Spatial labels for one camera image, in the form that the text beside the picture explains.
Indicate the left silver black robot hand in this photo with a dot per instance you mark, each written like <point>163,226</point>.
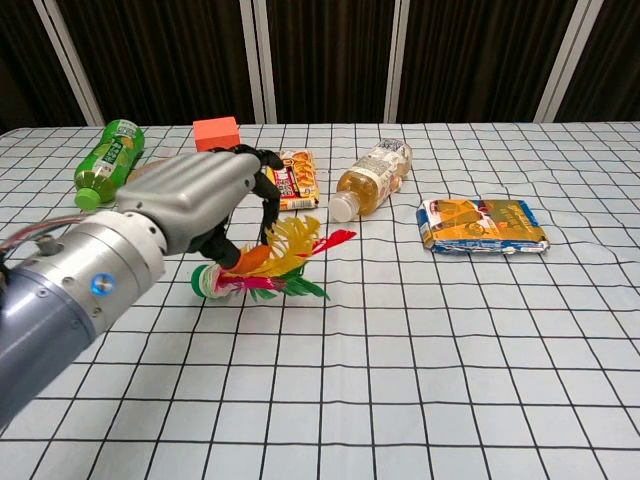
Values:
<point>195,190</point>

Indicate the feather shuttlecock with green base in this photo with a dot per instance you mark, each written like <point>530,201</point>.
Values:
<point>285,250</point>

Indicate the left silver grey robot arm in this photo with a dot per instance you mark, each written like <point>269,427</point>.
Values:
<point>65,290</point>

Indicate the clear yellowish tape roll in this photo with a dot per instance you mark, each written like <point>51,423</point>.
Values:
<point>142,169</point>

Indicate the orange cube block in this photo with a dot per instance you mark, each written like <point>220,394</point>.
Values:
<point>216,132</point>

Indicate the green tea bottle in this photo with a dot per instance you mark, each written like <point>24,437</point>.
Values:
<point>107,161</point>

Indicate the yellow snack packet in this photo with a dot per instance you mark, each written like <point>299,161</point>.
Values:
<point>300,181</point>

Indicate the amber tea bottle white cap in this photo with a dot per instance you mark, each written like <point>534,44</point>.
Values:
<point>372,177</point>

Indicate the dark folding screen white frames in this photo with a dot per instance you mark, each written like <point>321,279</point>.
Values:
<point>320,55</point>

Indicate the white black grid tablecloth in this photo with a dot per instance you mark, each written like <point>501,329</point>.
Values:
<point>400,375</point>

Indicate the blue and gold biscuit pack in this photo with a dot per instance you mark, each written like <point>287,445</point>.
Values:
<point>480,225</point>

